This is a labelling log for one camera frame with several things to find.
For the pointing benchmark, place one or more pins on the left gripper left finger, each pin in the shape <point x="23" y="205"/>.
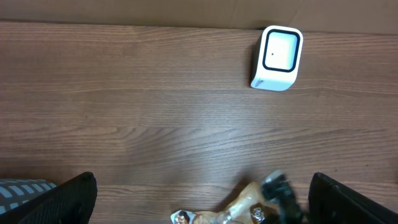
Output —
<point x="71" y="202"/>

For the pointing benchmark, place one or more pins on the grey plastic shopping basket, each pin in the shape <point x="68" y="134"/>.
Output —
<point x="15" y="192"/>

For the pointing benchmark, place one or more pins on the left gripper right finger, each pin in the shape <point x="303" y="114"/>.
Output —
<point x="332" y="202"/>

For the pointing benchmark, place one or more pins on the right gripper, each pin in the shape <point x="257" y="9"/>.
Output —
<point x="276" y="188"/>

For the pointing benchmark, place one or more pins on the beige cookie snack bag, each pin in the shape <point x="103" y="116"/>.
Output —
<point x="249" y="207"/>

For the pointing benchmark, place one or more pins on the white barcode scanner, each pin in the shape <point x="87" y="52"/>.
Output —
<point x="276" y="58"/>

